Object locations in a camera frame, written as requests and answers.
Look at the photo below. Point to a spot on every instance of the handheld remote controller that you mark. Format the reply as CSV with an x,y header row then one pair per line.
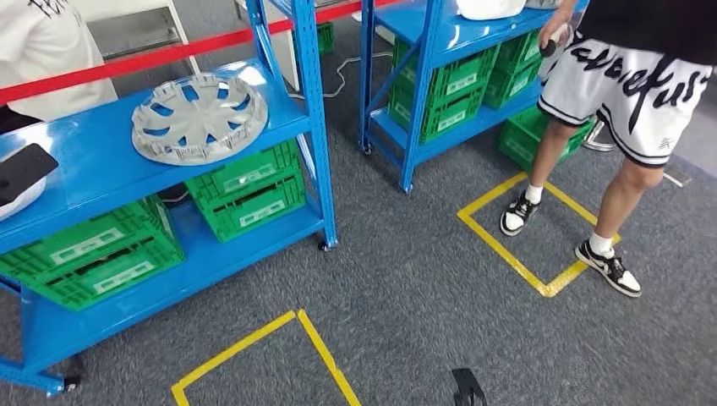
x,y
554,42

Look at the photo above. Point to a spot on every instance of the red barrier belt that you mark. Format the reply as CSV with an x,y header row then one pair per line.
x,y
140,59

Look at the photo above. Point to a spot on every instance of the white desk leg panel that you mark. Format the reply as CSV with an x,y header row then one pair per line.
x,y
287,64

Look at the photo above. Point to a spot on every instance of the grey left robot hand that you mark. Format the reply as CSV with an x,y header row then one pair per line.
x,y
25,171

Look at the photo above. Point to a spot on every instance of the metal floor socket plate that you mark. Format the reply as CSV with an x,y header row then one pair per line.
x,y
676,179

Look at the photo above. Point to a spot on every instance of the person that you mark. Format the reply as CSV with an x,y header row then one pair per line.
x,y
45,45
627,84

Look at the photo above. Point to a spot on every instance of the white rounded plastic part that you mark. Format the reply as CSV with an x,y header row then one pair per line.
x,y
490,8

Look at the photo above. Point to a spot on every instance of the blue metal shelf rack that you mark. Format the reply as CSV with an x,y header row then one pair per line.
x,y
112,162
425,22

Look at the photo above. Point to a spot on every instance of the grey plastic part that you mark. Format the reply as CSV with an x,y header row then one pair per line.
x,y
543,3

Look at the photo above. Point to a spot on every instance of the silver wheel hubcap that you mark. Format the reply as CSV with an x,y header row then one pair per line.
x,y
199,119

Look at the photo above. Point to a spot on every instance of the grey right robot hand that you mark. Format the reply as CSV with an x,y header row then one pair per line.
x,y
467,386

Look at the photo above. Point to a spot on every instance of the yellow floor tape square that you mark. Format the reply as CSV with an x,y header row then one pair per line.
x,y
330,364

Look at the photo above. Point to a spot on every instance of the white desk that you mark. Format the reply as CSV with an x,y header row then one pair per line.
x,y
112,8

